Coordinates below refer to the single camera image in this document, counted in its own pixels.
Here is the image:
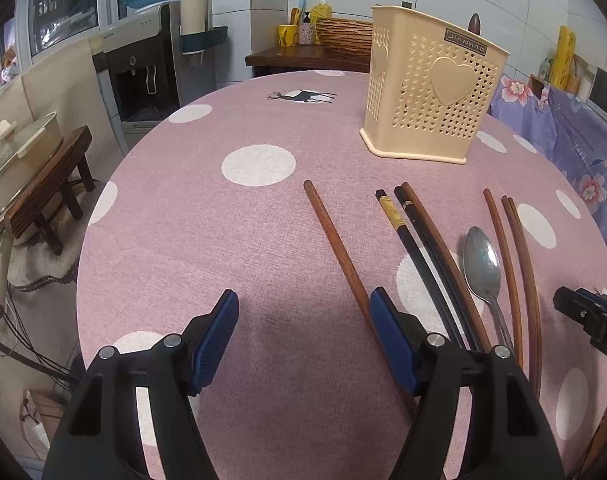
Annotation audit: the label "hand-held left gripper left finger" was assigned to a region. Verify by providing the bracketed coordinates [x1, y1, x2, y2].
[43, 289, 240, 480]

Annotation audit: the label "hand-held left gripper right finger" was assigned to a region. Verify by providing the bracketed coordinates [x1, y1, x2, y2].
[370, 287, 567, 480]

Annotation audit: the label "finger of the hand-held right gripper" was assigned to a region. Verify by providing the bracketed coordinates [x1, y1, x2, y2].
[553, 286, 607, 335]

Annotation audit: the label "plain black chopstick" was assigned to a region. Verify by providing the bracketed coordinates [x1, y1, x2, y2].
[394, 185, 484, 352]

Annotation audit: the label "black chopstick with gold band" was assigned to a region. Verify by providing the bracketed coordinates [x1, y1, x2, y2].
[376, 188, 468, 350]

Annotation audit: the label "dark brown chopstick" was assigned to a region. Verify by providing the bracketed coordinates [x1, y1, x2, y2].
[401, 182, 493, 350]

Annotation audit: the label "thick reddish brown wooden chopstick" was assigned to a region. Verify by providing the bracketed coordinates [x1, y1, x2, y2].
[303, 180, 447, 480]

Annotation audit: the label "metal spoon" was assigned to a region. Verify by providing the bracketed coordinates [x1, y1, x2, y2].
[463, 226, 515, 357]

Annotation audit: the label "cream perforated utensil holder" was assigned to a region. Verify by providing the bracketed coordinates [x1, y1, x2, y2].
[359, 5, 511, 165]

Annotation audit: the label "pink polka dot tablecloth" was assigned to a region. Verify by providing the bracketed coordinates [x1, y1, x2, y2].
[76, 69, 607, 480]

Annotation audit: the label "purple floral cloth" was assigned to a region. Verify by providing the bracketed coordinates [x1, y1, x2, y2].
[488, 72, 607, 292]

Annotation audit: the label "dark wooden stool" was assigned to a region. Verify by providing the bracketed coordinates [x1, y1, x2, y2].
[5, 125, 97, 256]

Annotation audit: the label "yellow package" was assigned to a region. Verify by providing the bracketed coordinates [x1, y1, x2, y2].
[548, 25, 577, 89]

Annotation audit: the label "cream cooking pot with lid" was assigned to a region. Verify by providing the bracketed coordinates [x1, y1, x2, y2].
[0, 112, 65, 225]

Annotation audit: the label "water dispenser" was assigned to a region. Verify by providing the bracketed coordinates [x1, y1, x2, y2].
[102, 2, 217, 137]

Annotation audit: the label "dark wooden side table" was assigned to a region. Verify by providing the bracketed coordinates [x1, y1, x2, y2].
[246, 44, 372, 79]

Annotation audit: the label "beige cloth cover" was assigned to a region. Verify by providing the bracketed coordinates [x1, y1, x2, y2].
[20, 37, 130, 162]

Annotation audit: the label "teal plastic holder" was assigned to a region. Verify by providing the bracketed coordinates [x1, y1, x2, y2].
[180, 26, 229, 56]

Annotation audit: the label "woven wicker basket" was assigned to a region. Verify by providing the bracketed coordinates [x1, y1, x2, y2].
[315, 16, 375, 51]

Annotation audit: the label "beige paper roll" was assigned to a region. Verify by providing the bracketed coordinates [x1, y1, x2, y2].
[180, 0, 207, 36]

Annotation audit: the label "window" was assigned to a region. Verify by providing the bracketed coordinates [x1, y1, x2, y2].
[14, 0, 125, 57]

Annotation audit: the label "black cables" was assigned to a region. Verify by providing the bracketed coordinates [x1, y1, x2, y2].
[0, 305, 86, 391]

